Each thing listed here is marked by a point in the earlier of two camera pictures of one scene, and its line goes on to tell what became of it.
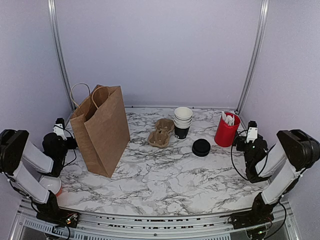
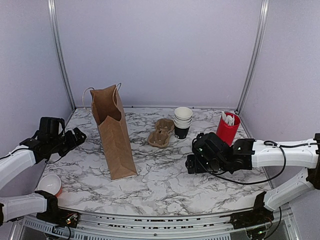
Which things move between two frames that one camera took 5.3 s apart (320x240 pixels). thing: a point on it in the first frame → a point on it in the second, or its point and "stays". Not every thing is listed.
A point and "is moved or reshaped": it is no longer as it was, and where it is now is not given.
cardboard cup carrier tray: x=160 y=138 stays
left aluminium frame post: x=51 y=6 stays
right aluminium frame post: x=264 y=11 stays
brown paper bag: x=101 y=123 is moved or reshaped
